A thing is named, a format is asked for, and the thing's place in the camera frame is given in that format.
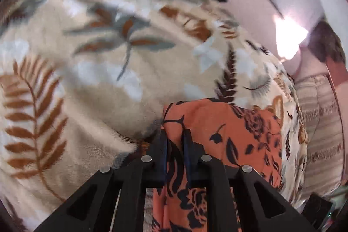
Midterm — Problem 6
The leaf print fleece blanket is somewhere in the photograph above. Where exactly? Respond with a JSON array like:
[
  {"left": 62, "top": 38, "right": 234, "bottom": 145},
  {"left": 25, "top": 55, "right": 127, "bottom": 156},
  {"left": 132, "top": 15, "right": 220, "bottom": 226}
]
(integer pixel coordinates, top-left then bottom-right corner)
[{"left": 1, "top": 0, "right": 307, "bottom": 231}]

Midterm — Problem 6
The striped floral cushion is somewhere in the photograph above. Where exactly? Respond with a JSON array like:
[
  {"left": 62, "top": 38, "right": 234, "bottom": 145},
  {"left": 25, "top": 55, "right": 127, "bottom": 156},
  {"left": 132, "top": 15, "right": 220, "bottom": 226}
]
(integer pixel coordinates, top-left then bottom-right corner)
[{"left": 296, "top": 74, "right": 344, "bottom": 199}]

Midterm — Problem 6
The pink sofa backrest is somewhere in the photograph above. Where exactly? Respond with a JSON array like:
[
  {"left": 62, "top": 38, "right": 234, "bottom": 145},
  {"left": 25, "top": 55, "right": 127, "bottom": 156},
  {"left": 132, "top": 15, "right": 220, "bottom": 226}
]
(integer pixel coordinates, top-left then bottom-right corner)
[{"left": 295, "top": 48, "right": 347, "bottom": 122}]

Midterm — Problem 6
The pink quilted bolster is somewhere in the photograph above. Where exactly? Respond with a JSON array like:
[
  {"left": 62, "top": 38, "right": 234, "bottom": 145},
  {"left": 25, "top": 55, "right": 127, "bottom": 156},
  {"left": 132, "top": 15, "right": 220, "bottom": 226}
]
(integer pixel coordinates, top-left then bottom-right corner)
[{"left": 222, "top": 0, "right": 301, "bottom": 76}]

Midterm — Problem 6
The orange floral blouse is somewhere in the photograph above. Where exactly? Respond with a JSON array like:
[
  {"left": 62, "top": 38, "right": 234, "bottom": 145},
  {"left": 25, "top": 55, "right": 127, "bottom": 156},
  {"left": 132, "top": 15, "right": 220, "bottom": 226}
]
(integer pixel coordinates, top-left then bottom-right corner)
[{"left": 152, "top": 98, "right": 282, "bottom": 231}]

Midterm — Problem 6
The brown furry cushion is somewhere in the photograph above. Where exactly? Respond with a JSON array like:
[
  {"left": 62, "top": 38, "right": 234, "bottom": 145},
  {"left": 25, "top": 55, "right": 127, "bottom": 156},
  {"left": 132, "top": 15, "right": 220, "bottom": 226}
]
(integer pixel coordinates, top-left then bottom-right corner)
[{"left": 308, "top": 20, "right": 346, "bottom": 63}]

